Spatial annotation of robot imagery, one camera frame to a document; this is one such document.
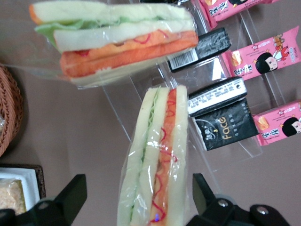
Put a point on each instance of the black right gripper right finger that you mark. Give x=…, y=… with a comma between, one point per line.
x=202, y=195

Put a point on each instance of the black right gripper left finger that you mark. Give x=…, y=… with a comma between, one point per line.
x=73, y=197

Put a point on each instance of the plastic triangle sandwich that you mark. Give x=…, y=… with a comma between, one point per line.
x=113, y=42
x=160, y=153

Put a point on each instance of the dark board under dish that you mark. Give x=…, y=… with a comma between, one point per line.
x=41, y=181

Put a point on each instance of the white rectangular snack dish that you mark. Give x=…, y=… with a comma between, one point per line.
x=30, y=186

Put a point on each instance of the clear acrylic stepped stand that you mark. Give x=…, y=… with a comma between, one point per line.
x=235, y=155

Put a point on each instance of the crispy rice snack pack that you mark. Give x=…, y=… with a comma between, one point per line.
x=10, y=197

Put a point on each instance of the black Face tissue pack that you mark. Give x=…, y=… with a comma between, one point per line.
x=228, y=124

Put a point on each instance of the black tissue pack white side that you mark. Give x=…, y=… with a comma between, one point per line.
x=216, y=96

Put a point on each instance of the pink cartoon snack pack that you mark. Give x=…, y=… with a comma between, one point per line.
x=279, y=124
x=261, y=56
x=225, y=9

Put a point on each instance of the brown round wicker basket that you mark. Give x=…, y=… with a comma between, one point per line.
x=9, y=106

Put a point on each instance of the black tissue pack with barcode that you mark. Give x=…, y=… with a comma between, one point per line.
x=207, y=47

